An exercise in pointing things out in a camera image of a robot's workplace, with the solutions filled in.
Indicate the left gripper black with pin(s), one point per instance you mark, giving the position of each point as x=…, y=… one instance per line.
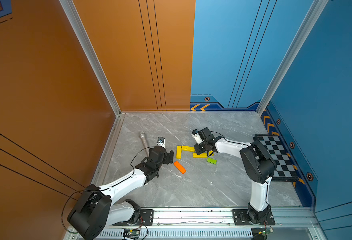
x=168, y=159

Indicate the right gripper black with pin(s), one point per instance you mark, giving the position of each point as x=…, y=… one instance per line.
x=197, y=149

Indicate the yellow block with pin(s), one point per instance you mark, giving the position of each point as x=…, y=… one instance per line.
x=188, y=149
x=179, y=152
x=203, y=155

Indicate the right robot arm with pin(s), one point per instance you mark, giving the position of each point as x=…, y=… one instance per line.
x=258, y=163

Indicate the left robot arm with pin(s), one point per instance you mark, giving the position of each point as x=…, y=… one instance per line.
x=96, y=206

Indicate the green block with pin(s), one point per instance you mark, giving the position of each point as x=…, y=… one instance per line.
x=212, y=161

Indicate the grey microphone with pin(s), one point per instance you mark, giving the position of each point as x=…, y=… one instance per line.
x=142, y=136

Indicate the orange block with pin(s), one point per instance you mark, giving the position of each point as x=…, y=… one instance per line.
x=180, y=167

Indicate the left circuit board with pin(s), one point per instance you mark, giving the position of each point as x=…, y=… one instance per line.
x=131, y=234

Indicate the circuit board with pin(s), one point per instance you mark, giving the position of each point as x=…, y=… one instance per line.
x=261, y=234
x=131, y=234

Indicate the black white chessboard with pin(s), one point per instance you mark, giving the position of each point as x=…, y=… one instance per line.
x=285, y=170

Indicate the right circuit board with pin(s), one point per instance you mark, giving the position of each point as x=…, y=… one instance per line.
x=261, y=234

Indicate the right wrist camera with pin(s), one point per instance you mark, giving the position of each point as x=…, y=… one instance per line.
x=196, y=136

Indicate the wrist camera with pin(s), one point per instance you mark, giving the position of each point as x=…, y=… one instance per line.
x=161, y=142
x=196, y=136

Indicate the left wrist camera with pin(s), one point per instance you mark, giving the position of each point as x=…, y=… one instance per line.
x=161, y=142

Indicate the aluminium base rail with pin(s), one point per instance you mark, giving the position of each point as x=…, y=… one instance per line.
x=218, y=223

